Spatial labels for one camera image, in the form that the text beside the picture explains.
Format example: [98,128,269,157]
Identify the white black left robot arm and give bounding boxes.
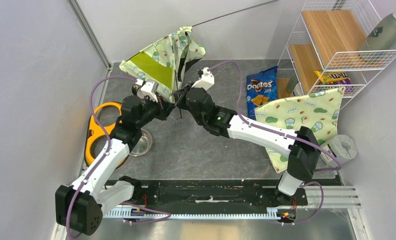
[55,95,174,236]

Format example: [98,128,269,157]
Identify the green bottle with beige cap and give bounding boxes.
[359,10,396,51]

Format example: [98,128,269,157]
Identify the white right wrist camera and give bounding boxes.
[192,67,215,90]

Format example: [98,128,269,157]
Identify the long black tent pole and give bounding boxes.
[184,0,279,72]

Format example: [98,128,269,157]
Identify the steel pet bowl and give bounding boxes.
[131,83,142,96]
[129,129,153,157]

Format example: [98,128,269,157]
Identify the green avocado-print pet tent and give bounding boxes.
[119,26,206,104]

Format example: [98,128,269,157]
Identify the yellow M&M's candy bag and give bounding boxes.
[314,71,351,85]

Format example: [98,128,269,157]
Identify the steel pet bowl near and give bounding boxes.
[129,129,153,157]

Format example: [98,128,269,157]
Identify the blue Doritos chip bag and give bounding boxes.
[246,66,278,120]

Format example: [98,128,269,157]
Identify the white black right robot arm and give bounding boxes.
[174,87,320,205]

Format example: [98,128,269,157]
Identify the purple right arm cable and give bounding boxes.
[207,60,343,226]

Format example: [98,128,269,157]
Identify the steel pet bowl far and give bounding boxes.
[131,83,142,96]

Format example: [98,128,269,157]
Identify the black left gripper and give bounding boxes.
[136,93,177,129]

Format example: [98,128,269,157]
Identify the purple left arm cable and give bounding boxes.
[66,75,173,240]

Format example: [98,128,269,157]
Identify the aluminium rail with cable comb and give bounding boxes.
[52,185,362,221]

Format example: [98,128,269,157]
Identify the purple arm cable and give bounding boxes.
[66,75,173,240]
[207,60,343,226]

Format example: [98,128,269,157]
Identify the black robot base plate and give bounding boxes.
[129,179,308,215]

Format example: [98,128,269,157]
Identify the orange double bowl holder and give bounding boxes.
[84,101,122,166]

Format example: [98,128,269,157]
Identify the white jar under shelf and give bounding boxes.
[290,83,304,97]

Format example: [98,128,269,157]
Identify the green avocado-print tent mat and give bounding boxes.
[254,86,345,174]

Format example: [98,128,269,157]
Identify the white wire shelf rack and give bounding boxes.
[277,0,396,106]

